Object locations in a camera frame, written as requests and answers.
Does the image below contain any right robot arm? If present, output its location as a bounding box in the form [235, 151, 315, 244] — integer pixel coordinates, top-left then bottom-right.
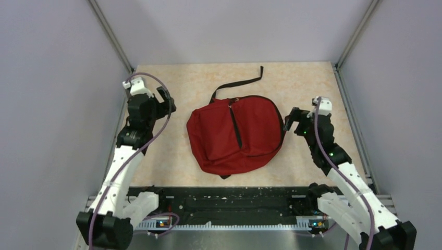
[284, 107, 417, 249]

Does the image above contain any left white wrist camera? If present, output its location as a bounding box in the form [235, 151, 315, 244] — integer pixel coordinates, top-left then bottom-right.
[122, 77, 154, 97]

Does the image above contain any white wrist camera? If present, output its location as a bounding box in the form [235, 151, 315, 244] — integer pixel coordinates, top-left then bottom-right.
[122, 77, 154, 97]
[311, 96, 333, 116]

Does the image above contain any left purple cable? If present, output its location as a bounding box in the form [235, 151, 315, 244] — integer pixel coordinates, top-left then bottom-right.
[88, 72, 181, 250]

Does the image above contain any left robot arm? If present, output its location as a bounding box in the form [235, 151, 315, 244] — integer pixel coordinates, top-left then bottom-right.
[76, 86, 176, 249]

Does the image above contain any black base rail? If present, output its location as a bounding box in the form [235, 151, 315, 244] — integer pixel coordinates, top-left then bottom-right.
[128, 186, 328, 228]

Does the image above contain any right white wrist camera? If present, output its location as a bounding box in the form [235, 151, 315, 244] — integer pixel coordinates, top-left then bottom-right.
[311, 96, 333, 116]

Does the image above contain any red backpack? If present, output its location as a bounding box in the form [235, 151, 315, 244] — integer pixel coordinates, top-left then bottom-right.
[186, 65, 286, 180]

